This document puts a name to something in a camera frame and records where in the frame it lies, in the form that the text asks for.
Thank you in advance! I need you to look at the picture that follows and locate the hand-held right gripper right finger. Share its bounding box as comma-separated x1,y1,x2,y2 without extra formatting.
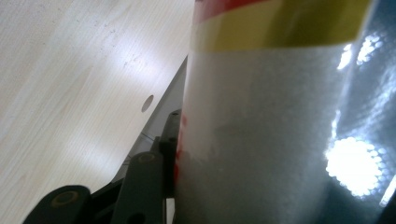
380,199,396,224

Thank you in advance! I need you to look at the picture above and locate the grey table cable grommet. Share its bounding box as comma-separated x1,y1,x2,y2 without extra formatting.
140,94,155,114

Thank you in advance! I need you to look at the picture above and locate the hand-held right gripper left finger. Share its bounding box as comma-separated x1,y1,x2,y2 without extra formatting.
153,108,183,200

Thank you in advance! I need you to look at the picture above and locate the red white spouted pouch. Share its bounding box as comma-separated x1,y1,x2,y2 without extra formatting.
172,0,396,224

